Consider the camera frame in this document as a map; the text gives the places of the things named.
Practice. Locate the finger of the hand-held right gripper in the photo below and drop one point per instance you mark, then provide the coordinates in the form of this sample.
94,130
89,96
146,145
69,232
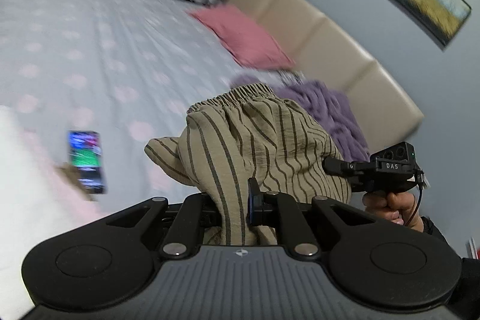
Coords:
339,166

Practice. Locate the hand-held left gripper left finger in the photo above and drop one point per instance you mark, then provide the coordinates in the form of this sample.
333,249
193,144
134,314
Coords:
200,209

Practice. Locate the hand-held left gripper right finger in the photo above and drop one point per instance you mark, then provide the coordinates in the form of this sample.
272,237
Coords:
252,203

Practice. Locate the olive striped pants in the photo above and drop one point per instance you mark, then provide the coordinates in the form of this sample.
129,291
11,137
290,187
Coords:
258,140

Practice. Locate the person's right forearm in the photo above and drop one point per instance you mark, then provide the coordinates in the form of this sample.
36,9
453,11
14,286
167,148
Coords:
457,267

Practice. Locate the person's right hand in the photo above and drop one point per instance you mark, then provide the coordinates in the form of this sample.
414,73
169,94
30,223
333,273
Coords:
397,205

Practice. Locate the purple fleece robe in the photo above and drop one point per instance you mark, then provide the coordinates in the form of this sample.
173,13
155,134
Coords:
330,113

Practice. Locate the grey patterned cloth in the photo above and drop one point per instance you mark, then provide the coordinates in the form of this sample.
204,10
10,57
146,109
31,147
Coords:
290,77

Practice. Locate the beige padded headboard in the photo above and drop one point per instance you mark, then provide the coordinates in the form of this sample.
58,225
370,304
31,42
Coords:
330,54

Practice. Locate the black smartphone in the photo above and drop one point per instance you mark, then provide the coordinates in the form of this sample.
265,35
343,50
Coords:
86,162

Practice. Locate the pink pillow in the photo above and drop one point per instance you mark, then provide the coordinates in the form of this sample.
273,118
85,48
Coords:
243,37

